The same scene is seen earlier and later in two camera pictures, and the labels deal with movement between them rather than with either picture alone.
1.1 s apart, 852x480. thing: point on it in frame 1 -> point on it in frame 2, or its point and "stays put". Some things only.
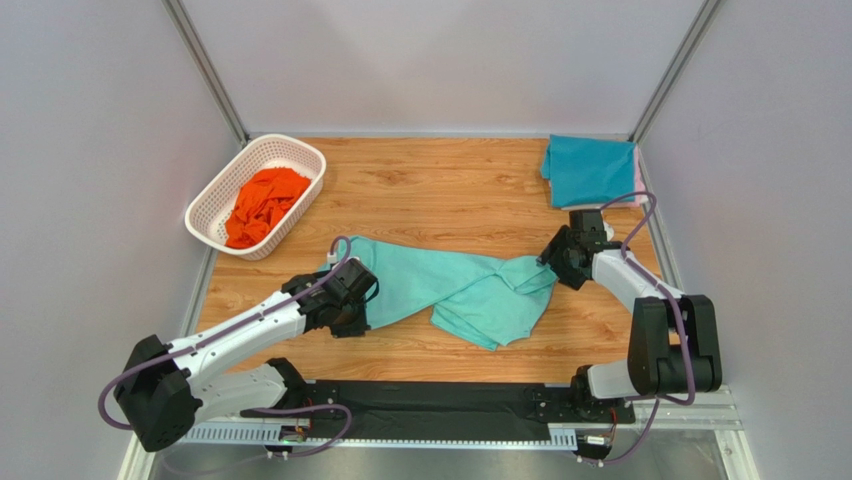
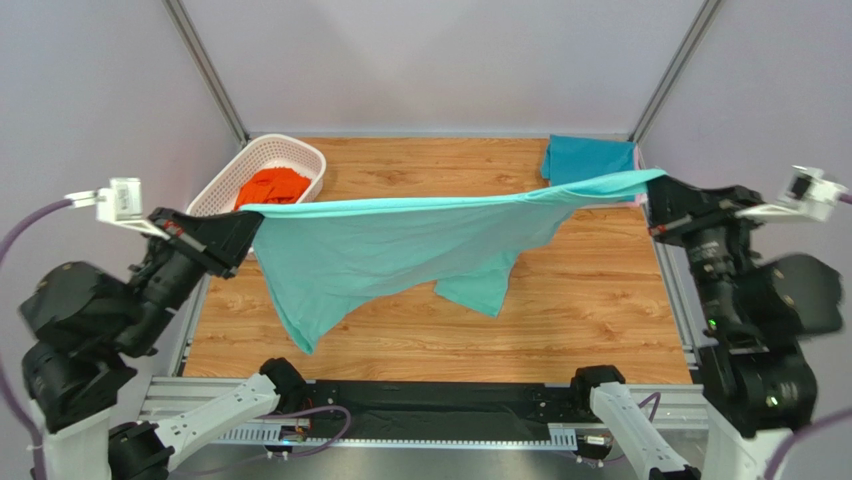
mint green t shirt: [492, 303] -> [322, 261]
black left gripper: [357, 327] -> [221, 240]
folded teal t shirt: [584, 170] stays put
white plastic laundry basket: [209, 212] stays put
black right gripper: [559, 257] -> [692, 217]
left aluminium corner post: [182, 19] stays put
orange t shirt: [261, 202] stays put
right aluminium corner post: [704, 16] stays put
